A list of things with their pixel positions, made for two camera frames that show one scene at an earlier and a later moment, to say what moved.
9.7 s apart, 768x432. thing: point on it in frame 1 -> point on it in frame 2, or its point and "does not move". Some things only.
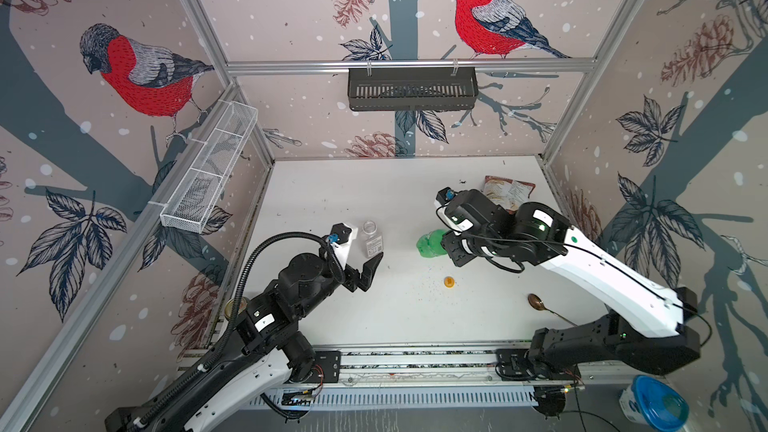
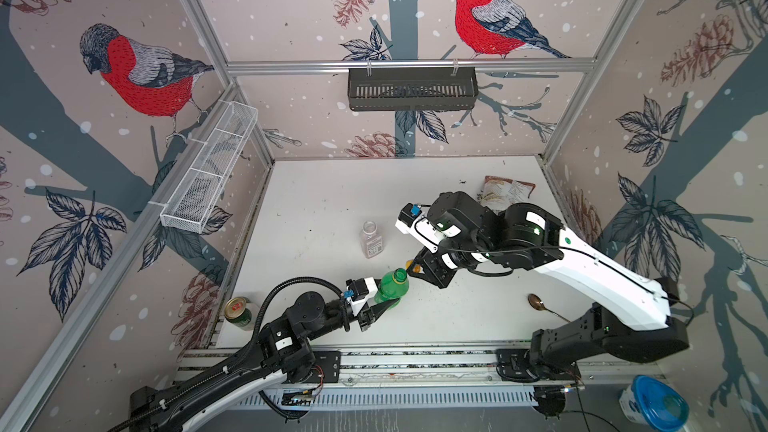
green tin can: [242, 304] does not move
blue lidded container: [651, 402] does not move
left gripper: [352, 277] -> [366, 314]
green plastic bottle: [429, 244] -> [394, 285]
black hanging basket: [417, 88] does not move
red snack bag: [509, 193] does not move
